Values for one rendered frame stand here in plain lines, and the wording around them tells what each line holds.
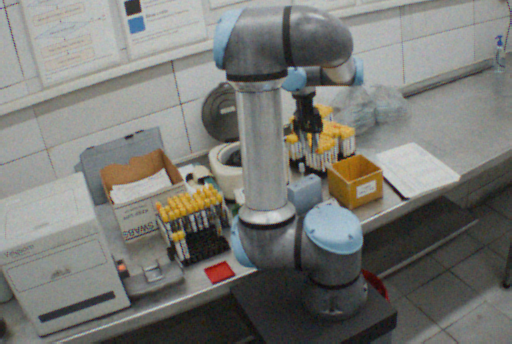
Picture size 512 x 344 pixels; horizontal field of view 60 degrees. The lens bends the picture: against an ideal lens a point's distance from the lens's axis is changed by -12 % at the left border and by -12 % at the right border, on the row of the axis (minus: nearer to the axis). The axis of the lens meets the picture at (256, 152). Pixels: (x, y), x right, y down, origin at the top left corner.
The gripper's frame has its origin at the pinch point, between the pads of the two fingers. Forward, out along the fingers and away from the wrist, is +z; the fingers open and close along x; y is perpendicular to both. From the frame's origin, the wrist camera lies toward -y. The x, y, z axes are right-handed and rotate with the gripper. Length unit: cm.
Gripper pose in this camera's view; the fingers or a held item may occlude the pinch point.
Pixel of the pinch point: (310, 148)
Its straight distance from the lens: 153.3
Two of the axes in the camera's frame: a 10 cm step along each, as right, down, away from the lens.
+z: 1.7, 8.6, 4.8
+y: 0.5, 4.7, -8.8
